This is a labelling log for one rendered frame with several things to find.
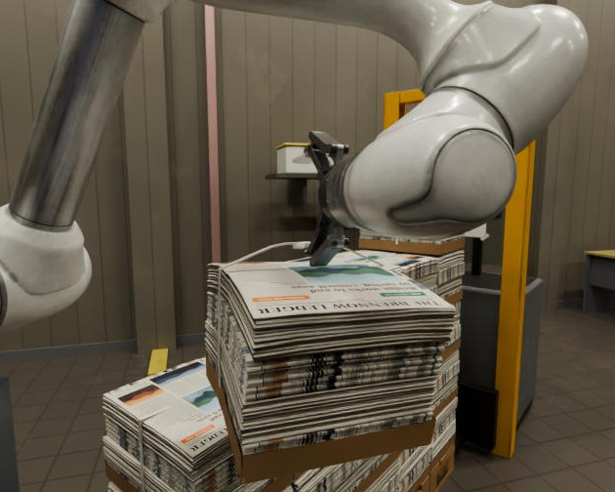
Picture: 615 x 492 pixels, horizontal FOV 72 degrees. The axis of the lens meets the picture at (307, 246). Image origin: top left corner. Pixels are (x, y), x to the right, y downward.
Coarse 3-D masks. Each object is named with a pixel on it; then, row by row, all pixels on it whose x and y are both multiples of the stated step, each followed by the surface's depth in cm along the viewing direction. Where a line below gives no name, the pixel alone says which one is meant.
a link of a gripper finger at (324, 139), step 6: (312, 132) 62; (324, 132) 63; (312, 138) 62; (318, 138) 59; (324, 138) 60; (330, 138) 60; (318, 144) 59; (324, 144) 57; (330, 144) 55; (336, 144) 55; (324, 150) 57; (330, 150) 55; (336, 150) 55
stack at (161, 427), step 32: (160, 384) 107; (192, 384) 107; (128, 416) 94; (160, 416) 92; (192, 416) 92; (128, 448) 97; (160, 448) 86; (192, 448) 81; (224, 448) 85; (416, 448) 163; (128, 480) 98; (160, 480) 88; (192, 480) 79; (224, 480) 85; (320, 480) 113; (352, 480) 128; (384, 480) 144
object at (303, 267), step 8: (304, 264) 74; (328, 264) 75; (336, 264) 75; (344, 264) 75; (352, 264) 76; (360, 264) 76; (368, 264) 77; (224, 272) 68; (232, 272) 64; (240, 272) 64; (248, 272) 64; (256, 272) 64; (264, 272) 65; (272, 272) 65; (280, 272) 65; (224, 280) 68; (224, 288) 67; (224, 296) 67; (224, 304) 67; (224, 312) 66; (224, 320) 66; (224, 328) 66; (224, 336) 65; (224, 344) 64
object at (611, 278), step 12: (588, 252) 453; (600, 252) 452; (612, 252) 452; (588, 264) 457; (600, 264) 446; (612, 264) 434; (588, 276) 457; (600, 276) 447; (612, 276) 435; (588, 288) 459; (600, 288) 465; (612, 288) 435; (588, 300) 461; (600, 300) 467; (612, 300) 472
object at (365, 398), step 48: (240, 288) 55; (288, 288) 57; (336, 288) 59; (384, 288) 61; (240, 336) 55; (288, 336) 49; (336, 336) 52; (384, 336) 54; (432, 336) 57; (240, 384) 52; (288, 384) 52; (336, 384) 54; (384, 384) 57; (432, 384) 60; (240, 432) 52; (288, 432) 54; (336, 432) 56
